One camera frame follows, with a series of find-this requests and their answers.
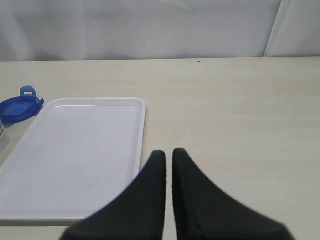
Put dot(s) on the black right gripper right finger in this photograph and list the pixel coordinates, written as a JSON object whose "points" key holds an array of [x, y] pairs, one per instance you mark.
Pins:
{"points": [[202, 211]]}

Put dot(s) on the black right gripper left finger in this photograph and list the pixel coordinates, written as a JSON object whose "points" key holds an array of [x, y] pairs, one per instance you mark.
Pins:
{"points": [[138, 213]]}

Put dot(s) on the blue plastic container lid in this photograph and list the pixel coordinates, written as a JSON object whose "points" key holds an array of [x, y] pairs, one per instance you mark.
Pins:
{"points": [[20, 108]]}

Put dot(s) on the clear tall plastic container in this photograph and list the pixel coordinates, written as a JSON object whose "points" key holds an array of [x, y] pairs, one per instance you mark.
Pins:
{"points": [[4, 139]]}

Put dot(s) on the white rectangular plastic tray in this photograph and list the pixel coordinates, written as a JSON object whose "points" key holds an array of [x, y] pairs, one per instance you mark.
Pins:
{"points": [[74, 159]]}

